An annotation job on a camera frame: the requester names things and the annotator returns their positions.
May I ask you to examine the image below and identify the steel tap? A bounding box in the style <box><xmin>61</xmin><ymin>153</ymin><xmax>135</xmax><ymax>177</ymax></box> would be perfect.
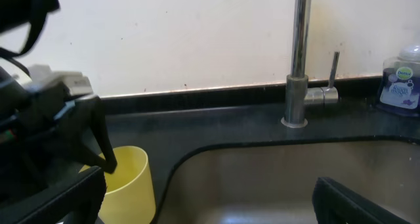
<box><xmin>280</xmin><ymin>0</ymin><xmax>341</xmax><ymax>129</ymax></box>

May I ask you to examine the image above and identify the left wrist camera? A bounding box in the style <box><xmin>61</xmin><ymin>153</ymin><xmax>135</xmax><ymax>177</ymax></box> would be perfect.
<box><xmin>27</xmin><ymin>64</ymin><xmax>95</xmax><ymax>97</ymax></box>

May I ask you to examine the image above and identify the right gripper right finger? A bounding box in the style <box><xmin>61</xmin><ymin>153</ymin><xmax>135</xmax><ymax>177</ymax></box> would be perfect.
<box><xmin>311</xmin><ymin>176</ymin><xmax>411</xmax><ymax>224</ymax></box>

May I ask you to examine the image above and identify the yellow cup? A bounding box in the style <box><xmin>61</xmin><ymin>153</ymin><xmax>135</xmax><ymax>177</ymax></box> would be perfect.
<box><xmin>79</xmin><ymin>145</ymin><xmax>157</xmax><ymax>224</ymax></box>

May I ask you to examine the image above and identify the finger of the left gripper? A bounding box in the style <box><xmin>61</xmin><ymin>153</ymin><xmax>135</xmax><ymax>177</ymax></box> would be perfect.
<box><xmin>81</xmin><ymin>95</ymin><xmax>118</xmax><ymax>175</ymax></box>

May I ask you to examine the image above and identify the black cable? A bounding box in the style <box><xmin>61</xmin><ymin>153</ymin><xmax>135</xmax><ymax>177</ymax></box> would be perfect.
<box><xmin>0</xmin><ymin>47</ymin><xmax>31</xmax><ymax>77</ymax></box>

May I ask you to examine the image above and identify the steel sink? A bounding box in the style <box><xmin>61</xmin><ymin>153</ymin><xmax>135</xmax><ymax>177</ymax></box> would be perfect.
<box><xmin>155</xmin><ymin>136</ymin><xmax>420</xmax><ymax>224</ymax></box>

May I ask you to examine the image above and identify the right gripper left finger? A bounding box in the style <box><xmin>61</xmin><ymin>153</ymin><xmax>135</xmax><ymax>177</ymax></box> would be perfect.
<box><xmin>0</xmin><ymin>166</ymin><xmax>108</xmax><ymax>224</ymax></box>

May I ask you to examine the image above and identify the blue soap bottle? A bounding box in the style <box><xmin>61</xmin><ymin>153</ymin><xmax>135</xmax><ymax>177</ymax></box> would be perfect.
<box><xmin>375</xmin><ymin>44</ymin><xmax>420</xmax><ymax>118</ymax></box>

